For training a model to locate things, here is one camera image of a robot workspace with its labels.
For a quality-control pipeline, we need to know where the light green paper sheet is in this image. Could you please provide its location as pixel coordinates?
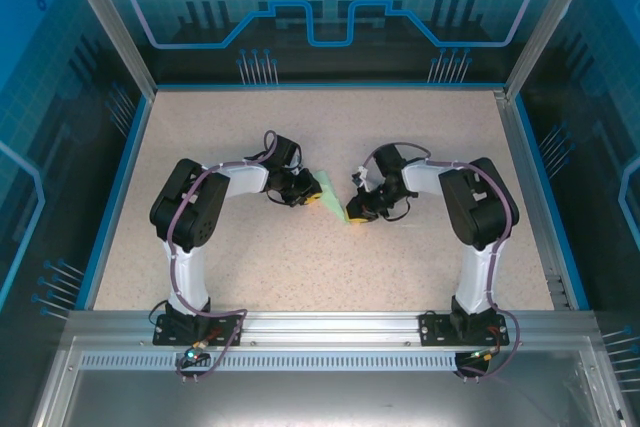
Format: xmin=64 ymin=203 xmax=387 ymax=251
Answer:
xmin=312 ymin=169 xmax=351 ymax=224

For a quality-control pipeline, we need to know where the grey metal sheet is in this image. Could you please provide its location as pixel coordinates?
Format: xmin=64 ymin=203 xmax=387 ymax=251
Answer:
xmin=29 ymin=346 xmax=631 ymax=427

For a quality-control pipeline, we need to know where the blue table edge strip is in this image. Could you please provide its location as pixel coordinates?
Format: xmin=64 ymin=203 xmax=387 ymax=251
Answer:
xmin=514 ymin=94 xmax=592 ymax=312
xmin=81 ymin=94 xmax=156 ymax=312

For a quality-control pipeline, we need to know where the blue printed side panel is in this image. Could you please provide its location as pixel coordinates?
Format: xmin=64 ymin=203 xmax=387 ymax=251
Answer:
xmin=0 ymin=0 xmax=146 ymax=427
xmin=519 ymin=0 xmax=640 ymax=427

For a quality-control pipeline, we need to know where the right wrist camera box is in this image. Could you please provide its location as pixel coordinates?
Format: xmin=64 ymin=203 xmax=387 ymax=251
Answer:
xmin=351 ymin=166 xmax=376 ymax=193

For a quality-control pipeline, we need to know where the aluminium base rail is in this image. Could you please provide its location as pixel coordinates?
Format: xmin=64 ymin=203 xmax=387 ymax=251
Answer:
xmin=64 ymin=310 xmax=601 ymax=348

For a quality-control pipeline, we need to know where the aluminium side rail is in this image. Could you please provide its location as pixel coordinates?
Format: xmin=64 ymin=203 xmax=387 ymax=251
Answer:
xmin=493 ymin=89 xmax=576 ymax=311

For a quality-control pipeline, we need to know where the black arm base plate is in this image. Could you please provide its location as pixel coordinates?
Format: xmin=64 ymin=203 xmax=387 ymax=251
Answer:
xmin=152 ymin=313 xmax=247 ymax=347
xmin=418 ymin=311 xmax=512 ymax=347

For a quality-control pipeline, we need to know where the slotted metal cable duct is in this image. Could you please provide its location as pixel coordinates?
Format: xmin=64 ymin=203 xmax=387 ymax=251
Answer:
xmin=79 ymin=352 xmax=464 ymax=372

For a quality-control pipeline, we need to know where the aluminium frame post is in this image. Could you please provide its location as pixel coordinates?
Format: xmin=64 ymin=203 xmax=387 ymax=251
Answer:
xmin=502 ymin=0 xmax=605 ymax=101
xmin=53 ymin=0 xmax=160 ymax=98

